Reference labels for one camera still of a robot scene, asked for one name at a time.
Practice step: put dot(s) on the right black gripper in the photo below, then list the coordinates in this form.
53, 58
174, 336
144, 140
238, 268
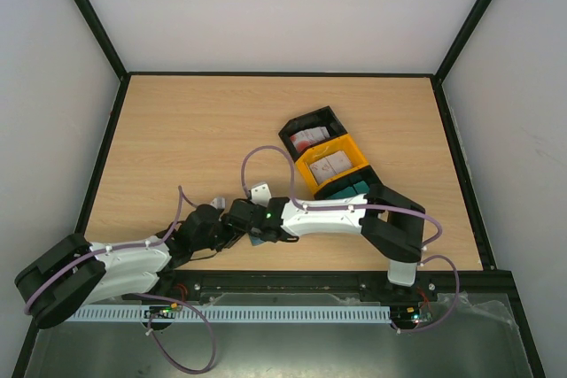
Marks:
239, 214

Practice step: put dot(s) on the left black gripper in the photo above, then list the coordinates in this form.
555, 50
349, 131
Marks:
231, 238

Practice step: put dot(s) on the teal card holder wallet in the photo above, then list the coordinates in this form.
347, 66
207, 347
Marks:
255, 241

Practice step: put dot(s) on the black bin with red cards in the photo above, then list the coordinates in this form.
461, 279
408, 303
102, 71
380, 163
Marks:
323, 117

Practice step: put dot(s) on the black bin with teal cards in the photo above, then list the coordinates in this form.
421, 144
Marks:
352, 184

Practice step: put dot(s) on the yellow bin with cards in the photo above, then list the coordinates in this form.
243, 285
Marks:
345, 143

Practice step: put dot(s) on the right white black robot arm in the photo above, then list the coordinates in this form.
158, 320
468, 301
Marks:
392, 223

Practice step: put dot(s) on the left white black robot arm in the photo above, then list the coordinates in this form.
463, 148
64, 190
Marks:
75, 272

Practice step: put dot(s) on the stack of cards yellow bin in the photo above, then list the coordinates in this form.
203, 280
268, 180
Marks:
330, 166

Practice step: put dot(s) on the stack of white red cards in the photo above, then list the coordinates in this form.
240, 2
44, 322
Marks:
309, 137

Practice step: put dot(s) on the teal card stack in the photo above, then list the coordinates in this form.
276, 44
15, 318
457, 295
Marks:
360, 187

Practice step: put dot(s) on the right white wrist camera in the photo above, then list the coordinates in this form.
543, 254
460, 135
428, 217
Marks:
260, 194

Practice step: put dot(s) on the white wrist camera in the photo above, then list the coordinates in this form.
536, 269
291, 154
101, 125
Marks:
219, 203
260, 194

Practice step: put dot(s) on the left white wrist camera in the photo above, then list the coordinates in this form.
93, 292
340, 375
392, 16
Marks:
219, 203

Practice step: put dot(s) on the light blue slotted cable duct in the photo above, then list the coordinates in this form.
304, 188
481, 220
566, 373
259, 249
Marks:
235, 314

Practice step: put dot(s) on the black aluminium frame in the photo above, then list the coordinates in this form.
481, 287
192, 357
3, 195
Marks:
490, 279

